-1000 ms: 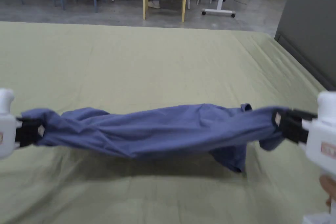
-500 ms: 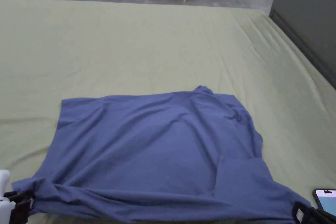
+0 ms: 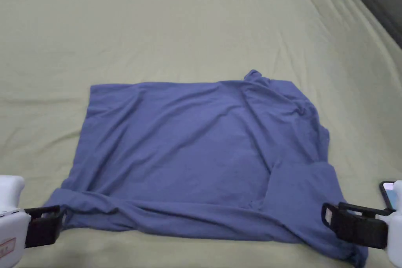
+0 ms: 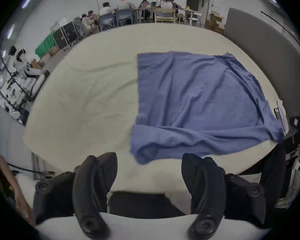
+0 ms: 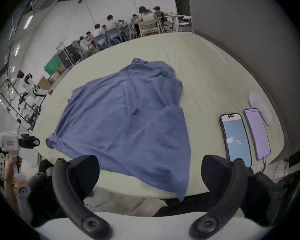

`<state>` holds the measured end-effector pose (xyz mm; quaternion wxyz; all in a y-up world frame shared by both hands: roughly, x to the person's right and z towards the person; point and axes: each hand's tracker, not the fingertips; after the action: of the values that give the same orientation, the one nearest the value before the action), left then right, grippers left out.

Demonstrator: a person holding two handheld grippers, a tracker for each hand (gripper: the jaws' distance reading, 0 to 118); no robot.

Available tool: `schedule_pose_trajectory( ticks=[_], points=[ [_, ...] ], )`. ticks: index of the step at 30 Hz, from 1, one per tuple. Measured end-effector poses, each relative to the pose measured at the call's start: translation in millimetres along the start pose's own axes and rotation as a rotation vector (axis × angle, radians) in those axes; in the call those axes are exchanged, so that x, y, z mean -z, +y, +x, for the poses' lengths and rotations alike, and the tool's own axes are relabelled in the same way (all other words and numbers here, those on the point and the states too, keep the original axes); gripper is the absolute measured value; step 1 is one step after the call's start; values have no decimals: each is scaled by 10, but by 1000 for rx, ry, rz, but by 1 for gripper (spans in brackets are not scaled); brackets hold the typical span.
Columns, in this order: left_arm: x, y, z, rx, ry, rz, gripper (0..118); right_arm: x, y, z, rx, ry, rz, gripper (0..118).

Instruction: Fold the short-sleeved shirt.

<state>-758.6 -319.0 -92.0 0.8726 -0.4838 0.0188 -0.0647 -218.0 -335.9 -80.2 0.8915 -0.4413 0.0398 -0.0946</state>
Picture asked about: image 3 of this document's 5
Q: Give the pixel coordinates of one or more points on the bed with pale green sheet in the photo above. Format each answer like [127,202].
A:
[157,29]

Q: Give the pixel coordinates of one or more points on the black smartphone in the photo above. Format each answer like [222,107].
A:
[388,195]

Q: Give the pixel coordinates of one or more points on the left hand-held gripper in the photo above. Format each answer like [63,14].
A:
[11,227]

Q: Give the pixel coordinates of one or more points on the blue shirt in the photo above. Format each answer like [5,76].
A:
[188,142]

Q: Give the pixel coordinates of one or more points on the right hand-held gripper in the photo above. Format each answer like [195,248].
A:
[395,230]

